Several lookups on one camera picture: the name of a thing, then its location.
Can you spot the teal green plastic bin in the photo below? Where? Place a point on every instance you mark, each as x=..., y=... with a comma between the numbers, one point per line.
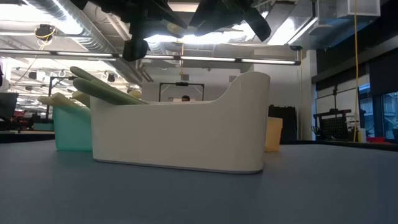
x=71, y=130

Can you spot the long LED light bar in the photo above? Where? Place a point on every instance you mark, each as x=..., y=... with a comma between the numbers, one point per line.
x=208, y=58

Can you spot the black perforated cart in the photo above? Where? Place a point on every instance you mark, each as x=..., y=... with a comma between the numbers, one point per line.
x=332, y=127

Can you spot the orange plastic bin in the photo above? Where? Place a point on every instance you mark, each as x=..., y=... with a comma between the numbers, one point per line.
x=273, y=133

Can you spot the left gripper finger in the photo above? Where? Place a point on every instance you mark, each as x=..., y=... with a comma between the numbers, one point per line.
x=164, y=11
x=135, y=46

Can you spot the white plastic bin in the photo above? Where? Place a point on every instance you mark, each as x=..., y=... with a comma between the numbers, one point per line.
x=180, y=137

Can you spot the black office chair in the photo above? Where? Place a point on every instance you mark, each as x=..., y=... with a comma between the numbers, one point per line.
x=7, y=105

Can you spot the red box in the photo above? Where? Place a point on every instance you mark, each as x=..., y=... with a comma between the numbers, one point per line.
x=376, y=140

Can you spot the black background rig frame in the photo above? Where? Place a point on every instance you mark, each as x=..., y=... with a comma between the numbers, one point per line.
x=182, y=83

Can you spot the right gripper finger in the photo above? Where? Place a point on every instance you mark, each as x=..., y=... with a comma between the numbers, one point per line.
x=211, y=21
x=258, y=25

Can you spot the person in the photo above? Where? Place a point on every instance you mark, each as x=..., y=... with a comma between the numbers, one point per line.
x=185, y=98

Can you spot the black folded panels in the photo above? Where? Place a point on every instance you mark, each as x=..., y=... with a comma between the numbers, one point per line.
x=289, y=124

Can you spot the small grey hanging box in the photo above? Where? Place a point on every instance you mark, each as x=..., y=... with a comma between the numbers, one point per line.
x=185, y=77

